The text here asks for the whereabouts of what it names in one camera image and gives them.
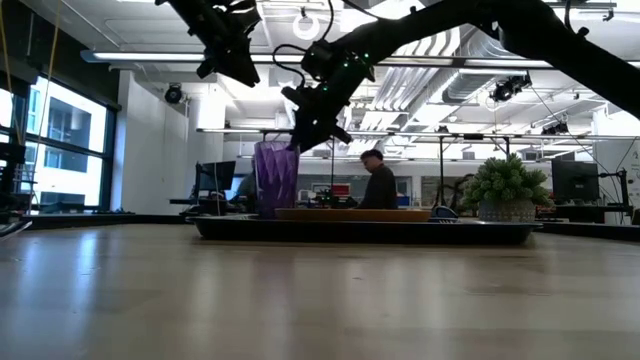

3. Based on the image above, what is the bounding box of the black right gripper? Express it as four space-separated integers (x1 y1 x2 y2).
280 73 362 153

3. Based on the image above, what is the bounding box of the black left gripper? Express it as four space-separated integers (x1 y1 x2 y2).
191 6 264 90

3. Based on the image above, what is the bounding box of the purple faceted plastic cup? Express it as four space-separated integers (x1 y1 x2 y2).
253 140 302 220

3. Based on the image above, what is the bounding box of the orange plate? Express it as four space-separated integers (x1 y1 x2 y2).
274 206 433 224

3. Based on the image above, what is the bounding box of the black serving tray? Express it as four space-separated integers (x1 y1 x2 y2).
185 213 544 247

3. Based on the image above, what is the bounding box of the red sign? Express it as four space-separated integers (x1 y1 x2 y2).
311 182 352 198

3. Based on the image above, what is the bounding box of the person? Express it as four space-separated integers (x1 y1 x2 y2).
356 148 399 211
234 159 257 202

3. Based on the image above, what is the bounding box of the long ceiling light bar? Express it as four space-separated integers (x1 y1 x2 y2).
79 48 640 70

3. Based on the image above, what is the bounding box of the black computer monitor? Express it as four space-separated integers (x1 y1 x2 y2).
194 160 238 200
550 158 601 204

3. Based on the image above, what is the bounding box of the large dark framed window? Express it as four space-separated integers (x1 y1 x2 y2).
0 73 119 212

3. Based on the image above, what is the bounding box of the green plant in patterned pot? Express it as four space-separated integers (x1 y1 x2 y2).
461 153 556 224

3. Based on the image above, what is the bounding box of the black ceiling spotlight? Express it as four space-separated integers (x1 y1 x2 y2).
541 121 570 137
489 73 533 105

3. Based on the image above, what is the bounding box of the white ceiling ring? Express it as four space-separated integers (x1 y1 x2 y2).
291 11 322 42

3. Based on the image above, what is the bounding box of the black curved frame handle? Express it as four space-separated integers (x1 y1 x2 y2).
428 204 460 224

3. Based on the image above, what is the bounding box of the black aluminium table frame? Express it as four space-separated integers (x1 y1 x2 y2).
0 213 640 243

